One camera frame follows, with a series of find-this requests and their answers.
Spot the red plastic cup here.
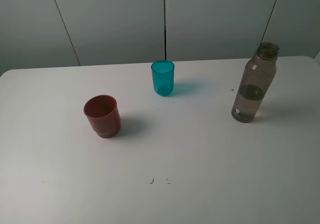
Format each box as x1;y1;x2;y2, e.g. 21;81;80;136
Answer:
83;95;121;138

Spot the teal transparent plastic cup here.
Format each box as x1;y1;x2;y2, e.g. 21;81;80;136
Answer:
151;60;175;96

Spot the brown transparent water bottle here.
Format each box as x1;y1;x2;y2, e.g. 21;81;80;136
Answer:
231;42;280;123

